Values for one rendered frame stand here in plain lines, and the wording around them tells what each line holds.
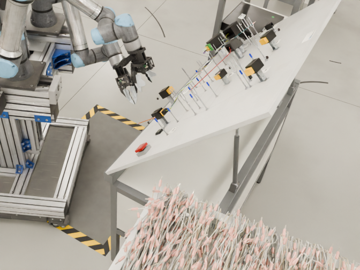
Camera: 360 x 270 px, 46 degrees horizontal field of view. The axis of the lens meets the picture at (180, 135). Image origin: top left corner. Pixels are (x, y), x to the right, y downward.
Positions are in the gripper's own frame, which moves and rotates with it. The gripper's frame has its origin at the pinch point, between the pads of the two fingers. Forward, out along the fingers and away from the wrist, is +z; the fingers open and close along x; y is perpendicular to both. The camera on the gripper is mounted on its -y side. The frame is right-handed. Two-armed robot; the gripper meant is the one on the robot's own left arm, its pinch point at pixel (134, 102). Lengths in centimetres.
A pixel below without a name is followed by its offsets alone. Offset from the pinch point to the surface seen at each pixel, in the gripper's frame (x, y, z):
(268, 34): 73, 13, -5
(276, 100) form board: 57, 68, 22
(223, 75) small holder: 46.4, 10.3, 4.6
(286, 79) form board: 65, 56, 17
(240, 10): 77, -84, -36
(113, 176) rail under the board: -22.4, 8.3, 31.2
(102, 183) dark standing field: -60, -91, 41
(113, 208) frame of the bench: -33, -8, 49
